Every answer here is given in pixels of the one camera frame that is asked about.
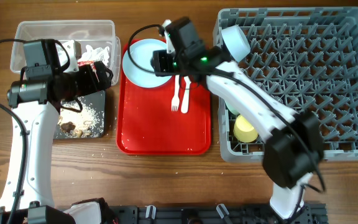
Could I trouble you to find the white tissue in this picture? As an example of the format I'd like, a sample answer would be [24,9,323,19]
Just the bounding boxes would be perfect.
[78,45,110,65]

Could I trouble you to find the red strawberry cake wrapper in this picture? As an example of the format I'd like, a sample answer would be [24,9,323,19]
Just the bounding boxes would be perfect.
[77,61,99,82]

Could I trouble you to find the mint green bowl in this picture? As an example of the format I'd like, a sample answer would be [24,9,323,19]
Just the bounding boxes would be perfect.
[225,102,239,116]

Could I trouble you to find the yellow plastic cup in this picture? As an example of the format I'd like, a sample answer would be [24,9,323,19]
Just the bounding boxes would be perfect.
[233,115,259,143]

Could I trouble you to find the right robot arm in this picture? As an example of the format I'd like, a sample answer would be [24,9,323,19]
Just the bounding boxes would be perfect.
[146,17,324,222]

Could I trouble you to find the white plastic spoon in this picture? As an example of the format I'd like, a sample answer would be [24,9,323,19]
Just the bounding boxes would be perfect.
[181,77,191,114]

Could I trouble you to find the light blue bowl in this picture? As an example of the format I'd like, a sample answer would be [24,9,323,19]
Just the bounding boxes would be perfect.
[222,25,250,62]

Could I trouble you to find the clear plastic waste bin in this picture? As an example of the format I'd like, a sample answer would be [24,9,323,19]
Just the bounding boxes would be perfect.
[15,20,121,85]

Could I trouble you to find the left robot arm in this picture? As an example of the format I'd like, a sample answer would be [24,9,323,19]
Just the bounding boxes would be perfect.
[0,39,118,223]

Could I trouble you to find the red plastic tray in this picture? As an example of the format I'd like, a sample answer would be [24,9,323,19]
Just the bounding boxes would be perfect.
[116,39,212,155]

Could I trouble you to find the grey dishwasher rack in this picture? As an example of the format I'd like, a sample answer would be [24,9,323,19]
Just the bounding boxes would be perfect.
[213,7,358,161]

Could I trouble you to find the black food waste tray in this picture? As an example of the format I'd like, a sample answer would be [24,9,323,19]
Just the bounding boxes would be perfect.
[53,91,106,139]

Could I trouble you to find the rice and food scraps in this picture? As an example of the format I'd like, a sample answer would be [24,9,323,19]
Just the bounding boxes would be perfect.
[54,105,105,139]

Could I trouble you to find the light blue plate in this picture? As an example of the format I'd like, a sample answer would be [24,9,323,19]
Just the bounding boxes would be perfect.
[122,39,171,88]

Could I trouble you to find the white plastic fork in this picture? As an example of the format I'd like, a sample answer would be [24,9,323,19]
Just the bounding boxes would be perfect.
[171,75,180,112]

